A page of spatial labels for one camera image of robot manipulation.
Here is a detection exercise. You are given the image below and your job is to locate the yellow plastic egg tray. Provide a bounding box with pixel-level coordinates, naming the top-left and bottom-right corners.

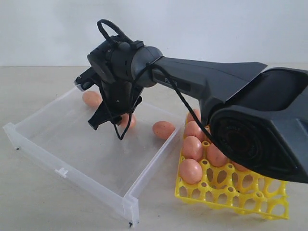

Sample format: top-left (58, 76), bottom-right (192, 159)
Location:
top-left (174, 112), bottom-right (289, 221)

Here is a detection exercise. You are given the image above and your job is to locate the clear plastic drawer bin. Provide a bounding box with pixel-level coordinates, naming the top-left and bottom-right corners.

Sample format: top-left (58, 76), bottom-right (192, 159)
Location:
top-left (4, 89), bottom-right (183, 226)

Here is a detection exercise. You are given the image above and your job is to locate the brown egg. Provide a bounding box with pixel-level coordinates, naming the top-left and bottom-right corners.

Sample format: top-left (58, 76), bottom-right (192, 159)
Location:
top-left (152, 121), bottom-right (175, 140)
top-left (82, 91), bottom-right (103, 108)
top-left (232, 162), bottom-right (249, 172)
top-left (206, 143), bottom-right (228, 167)
top-left (183, 121), bottom-right (205, 142)
top-left (181, 136), bottom-right (203, 162)
top-left (187, 109), bottom-right (202, 123)
top-left (179, 159), bottom-right (203, 184)
top-left (119, 114), bottom-right (136, 128)

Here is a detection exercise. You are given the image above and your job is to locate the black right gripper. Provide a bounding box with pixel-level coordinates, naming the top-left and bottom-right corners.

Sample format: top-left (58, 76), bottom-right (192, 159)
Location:
top-left (88, 80), bottom-right (144, 130)

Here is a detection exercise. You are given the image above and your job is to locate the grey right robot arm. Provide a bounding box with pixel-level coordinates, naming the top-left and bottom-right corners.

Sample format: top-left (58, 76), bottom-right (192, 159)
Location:
top-left (87, 41), bottom-right (308, 183)

